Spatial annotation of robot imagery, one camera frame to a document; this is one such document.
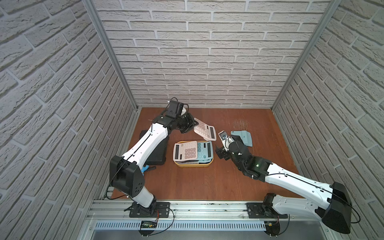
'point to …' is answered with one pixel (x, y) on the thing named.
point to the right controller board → (272, 228)
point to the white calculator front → (185, 151)
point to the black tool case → (157, 154)
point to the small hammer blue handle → (147, 168)
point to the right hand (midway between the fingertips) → (226, 140)
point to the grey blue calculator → (204, 151)
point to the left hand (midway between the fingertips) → (195, 118)
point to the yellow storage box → (195, 165)
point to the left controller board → (148, 224)
